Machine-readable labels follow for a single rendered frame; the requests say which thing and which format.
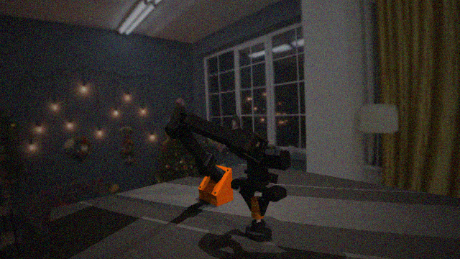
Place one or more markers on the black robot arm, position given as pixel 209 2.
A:
pixel 239 141

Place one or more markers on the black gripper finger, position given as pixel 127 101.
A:
pixel 263 203
pixel 247 197

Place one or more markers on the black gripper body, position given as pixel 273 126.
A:
pixel 256 179

